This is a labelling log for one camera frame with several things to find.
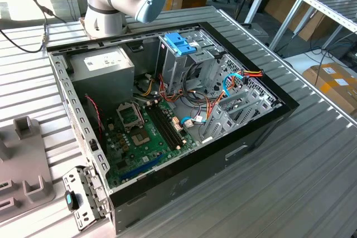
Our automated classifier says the blue expansion slot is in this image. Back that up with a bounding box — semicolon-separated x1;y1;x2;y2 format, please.
119;152;165;182

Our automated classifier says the green motherboard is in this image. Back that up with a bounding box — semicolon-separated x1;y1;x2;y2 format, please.
102;100;201;190

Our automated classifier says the orange red wire bundle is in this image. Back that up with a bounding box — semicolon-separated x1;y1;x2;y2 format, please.
157;72;187;105

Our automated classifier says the hinged metal slot bracket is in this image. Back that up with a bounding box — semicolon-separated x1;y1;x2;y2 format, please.
61;165;109;232

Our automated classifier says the red black twisted wire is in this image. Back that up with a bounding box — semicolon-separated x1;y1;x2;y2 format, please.
84;95;103;140

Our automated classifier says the black RAM slot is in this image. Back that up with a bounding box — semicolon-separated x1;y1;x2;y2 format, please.
149;105;179;149
153;104;182;147
147;106;176;150
156;103;186;145

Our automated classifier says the blue plastic drive latch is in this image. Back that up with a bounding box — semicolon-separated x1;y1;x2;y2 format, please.
164;33;197;57

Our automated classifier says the metal socket cover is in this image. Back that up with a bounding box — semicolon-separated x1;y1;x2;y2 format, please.
115;101;144;133

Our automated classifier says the light blue data wire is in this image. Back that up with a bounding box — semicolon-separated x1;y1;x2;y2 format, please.
222;72;244;99
180;115;209;128

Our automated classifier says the grey parts rack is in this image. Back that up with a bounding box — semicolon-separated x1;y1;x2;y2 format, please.
0;115;56;224

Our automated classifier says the grey power supply unit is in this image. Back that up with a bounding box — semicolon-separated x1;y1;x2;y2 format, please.
67;46;136;116

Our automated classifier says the metal optical drive cage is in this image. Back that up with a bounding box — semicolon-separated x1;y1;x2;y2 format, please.
155;27;225;96

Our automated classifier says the black latch blue mark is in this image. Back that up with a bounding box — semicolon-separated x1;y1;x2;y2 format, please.
64;190;81;211

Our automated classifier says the perforated metal disk bay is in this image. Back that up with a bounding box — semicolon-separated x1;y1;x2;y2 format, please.
199;54;282;145

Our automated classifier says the black open PC case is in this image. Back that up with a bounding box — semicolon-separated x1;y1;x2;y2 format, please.
46;21;301;235

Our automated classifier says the CPU socket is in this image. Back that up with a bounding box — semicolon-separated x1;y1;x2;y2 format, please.
131;129;151;148

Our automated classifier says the labelled cardboard box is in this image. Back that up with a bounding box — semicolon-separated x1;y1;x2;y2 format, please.
302;62;357;116

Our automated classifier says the brown cardboard sheet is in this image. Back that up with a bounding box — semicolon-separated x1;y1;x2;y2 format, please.
263;0;335;42

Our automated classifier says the yellow orange wire white plug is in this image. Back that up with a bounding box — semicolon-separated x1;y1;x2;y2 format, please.
140;72;156;97

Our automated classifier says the coloured power wire black plug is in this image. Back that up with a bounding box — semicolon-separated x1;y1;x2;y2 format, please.
230;68;264;90

